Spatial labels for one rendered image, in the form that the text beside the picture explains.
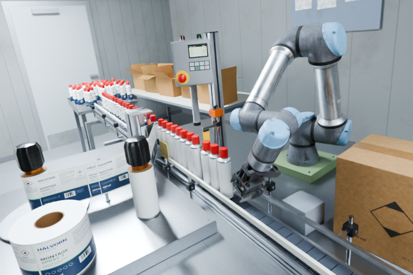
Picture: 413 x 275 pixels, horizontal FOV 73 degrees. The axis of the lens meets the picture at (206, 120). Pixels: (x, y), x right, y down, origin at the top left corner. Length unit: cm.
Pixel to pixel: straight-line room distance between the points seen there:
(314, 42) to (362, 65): 227
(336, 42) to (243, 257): 76
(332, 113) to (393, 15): 208
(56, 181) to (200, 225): 56
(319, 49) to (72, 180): 102
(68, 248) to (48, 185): 36
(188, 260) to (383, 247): 56
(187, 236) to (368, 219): 54
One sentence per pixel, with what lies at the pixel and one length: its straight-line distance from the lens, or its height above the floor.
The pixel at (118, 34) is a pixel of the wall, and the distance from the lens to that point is 522.
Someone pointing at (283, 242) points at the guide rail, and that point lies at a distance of 89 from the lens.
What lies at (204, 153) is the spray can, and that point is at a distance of 112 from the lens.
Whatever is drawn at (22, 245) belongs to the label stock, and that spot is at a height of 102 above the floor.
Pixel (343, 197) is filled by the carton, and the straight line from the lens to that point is 95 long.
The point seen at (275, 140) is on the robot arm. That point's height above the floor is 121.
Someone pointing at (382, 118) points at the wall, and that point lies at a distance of 337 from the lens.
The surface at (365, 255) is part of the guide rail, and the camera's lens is 82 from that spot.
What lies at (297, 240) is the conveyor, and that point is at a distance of 95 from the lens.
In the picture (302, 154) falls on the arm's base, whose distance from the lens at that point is 137.
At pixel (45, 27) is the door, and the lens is 488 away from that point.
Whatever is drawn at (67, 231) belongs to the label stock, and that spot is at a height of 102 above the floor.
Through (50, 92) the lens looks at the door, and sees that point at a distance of 488.
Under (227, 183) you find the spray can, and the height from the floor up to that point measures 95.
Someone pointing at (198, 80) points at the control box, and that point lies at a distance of 121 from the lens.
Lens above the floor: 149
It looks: 17 degrees down
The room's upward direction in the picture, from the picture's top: 6 degrees counter-clockwise
